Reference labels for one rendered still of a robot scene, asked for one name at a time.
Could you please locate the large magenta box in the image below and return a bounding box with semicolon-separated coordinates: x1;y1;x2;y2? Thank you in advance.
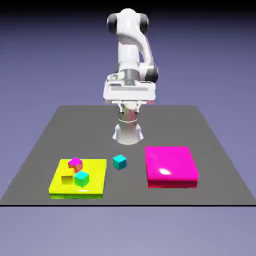
144;146;200;189

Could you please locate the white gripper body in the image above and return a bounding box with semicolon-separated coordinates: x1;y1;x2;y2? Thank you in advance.
102;79;157;105

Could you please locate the large yellow box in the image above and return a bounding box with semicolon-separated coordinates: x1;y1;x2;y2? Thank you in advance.
48;158;108;200

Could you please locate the small yellow cube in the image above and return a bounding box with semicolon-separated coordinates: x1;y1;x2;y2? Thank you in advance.
61;175;74;186

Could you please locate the small cyan cube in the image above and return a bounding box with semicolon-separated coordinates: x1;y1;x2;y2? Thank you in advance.
112;154;127;171
73;170;90;188

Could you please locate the small magenta cube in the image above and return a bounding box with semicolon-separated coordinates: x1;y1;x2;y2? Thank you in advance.
67;157;84;174

